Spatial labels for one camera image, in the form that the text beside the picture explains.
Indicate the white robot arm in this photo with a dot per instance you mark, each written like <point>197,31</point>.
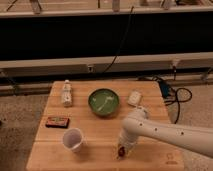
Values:
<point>137,124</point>

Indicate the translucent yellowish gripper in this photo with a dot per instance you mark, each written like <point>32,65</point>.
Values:
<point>128,149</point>

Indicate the red and black box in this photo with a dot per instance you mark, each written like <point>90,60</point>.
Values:
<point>57,122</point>

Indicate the white plastic cup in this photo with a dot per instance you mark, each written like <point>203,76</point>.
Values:
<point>73,139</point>

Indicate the green bowl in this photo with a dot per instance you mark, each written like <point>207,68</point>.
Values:
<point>103,102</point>

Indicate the white sponge block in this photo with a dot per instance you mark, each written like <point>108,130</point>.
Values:
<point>134,98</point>

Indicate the small white bottle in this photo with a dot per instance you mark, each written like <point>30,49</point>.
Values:
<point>66,94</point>

